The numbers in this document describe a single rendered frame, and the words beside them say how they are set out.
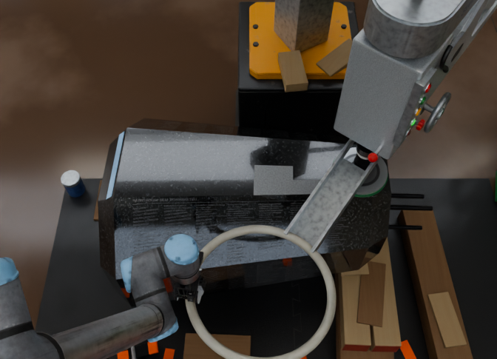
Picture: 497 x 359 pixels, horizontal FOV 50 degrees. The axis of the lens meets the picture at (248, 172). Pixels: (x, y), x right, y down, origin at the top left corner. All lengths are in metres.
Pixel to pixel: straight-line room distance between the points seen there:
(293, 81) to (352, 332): 1.13
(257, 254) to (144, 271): 0.73
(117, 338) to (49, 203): 1.97
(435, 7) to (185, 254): 0.91
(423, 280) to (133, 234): 1.42
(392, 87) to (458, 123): 1.96
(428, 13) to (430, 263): 1.63
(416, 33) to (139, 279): 0.95
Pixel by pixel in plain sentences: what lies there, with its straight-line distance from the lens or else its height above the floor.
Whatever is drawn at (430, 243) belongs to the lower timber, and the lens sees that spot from 2.86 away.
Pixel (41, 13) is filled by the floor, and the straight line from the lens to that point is 4.22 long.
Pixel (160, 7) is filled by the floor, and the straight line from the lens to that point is 4.05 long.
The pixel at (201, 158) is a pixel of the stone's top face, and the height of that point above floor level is 0.82.
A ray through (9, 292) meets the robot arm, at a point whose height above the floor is 1.71.
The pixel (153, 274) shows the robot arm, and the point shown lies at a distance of 1.50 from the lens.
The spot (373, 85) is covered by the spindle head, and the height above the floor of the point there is 1.42.
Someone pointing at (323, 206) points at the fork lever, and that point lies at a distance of 1.91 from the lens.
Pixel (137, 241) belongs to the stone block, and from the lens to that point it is 2.13.
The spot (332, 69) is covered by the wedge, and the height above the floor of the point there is 0.80.
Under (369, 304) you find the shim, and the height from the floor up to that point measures 0.26.
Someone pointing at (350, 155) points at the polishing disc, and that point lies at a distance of 2.14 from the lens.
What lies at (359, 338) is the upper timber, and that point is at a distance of 2.47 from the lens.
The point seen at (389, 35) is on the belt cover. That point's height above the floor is 1.64.
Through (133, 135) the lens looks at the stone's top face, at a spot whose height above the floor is 0.82.
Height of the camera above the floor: 2.59
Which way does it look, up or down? 58 degrees down
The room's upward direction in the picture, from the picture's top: straight up
